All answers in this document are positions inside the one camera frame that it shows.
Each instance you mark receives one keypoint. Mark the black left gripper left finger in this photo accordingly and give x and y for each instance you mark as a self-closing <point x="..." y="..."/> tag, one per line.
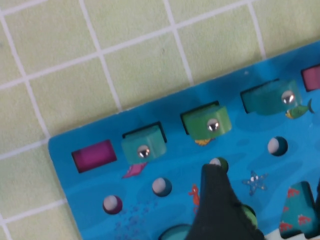
<point x="217" y="212"/>

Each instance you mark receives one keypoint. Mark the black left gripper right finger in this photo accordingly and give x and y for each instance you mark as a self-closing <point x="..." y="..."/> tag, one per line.
<point x="318" y="197"/>

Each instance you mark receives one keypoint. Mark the green fish piece number three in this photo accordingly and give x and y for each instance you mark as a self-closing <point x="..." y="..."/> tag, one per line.
<point x="197" y="122"/>

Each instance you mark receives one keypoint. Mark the turquoise fish piece number two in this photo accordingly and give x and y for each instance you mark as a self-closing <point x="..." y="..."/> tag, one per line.
<point x="135" y="150"/>

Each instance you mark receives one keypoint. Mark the teal fish piece number four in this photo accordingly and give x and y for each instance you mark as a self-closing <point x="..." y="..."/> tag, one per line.
<point x="262" y="100"/>

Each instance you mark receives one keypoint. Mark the blue wooden puzzle board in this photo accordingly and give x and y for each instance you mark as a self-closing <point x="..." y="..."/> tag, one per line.
<point x="82" y="190"/>

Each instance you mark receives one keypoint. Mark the green checked tablecloth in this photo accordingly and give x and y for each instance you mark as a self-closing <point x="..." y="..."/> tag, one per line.
<point x="75" y="75"/>

